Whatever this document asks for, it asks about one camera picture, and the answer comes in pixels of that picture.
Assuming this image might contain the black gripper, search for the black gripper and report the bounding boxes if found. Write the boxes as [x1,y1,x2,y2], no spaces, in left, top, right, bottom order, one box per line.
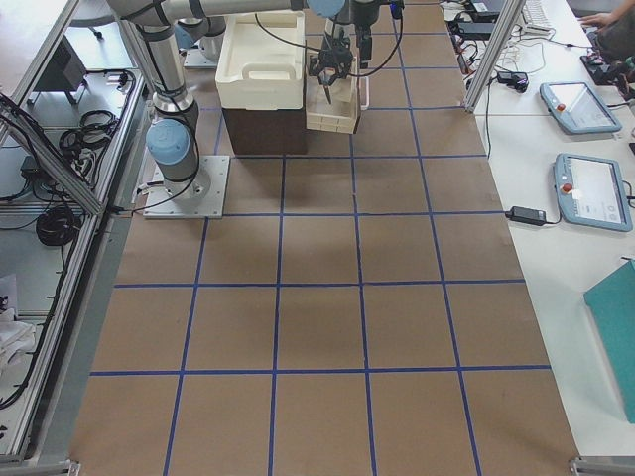
[308,27,372,79]
[349,0,382,35]

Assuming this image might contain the grey orange scissors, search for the grey orange scissors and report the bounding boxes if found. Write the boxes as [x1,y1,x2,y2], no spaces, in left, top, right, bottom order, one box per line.
[318,67,337,104]

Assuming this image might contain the drawer with white handle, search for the drawer with white handle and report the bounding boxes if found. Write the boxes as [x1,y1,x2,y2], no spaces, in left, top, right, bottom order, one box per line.
[305,66,369,134]

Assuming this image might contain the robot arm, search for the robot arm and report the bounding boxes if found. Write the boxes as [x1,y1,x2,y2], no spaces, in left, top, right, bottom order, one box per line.
[177,8,354,88]
[108,1,381,204]

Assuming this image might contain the dark wooden drawer box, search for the dark wooden drawer box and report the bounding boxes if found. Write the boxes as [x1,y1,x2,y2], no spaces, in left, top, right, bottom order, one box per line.
[222,108,308,156]

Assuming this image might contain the grey teach pendant far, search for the grey teach pendant far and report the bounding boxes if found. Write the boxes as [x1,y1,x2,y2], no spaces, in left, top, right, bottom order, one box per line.
[539,81,622,135]

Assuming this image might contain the grey teach pendant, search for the grey teach pendant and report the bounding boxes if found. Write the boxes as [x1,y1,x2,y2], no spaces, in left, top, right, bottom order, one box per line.
[539,81,622,135]
[553,154,633,232]

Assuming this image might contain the black power adapter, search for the black power adapter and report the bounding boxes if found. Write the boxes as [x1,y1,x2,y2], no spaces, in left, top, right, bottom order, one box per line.
[505,206,547,226]

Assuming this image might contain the grey teach pendant near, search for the grey teach pendant near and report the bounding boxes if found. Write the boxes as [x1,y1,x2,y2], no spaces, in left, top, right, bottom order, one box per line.
[553,154,633,232]

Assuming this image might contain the aluminium frame post right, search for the aluminium frame post right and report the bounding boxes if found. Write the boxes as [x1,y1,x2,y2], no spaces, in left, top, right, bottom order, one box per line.
[463,0,525,113]

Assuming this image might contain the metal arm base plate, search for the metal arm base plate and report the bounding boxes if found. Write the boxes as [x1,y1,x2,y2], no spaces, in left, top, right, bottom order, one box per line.
[142,156,230,219]

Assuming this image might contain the aluminium frame left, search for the aluminium frame left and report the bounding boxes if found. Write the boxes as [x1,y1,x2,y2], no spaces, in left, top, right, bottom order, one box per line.
[1,1,146,465]

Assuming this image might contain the black cable coil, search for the black cable coil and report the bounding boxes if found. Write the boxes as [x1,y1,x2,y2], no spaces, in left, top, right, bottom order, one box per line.
[35,205,80,248]

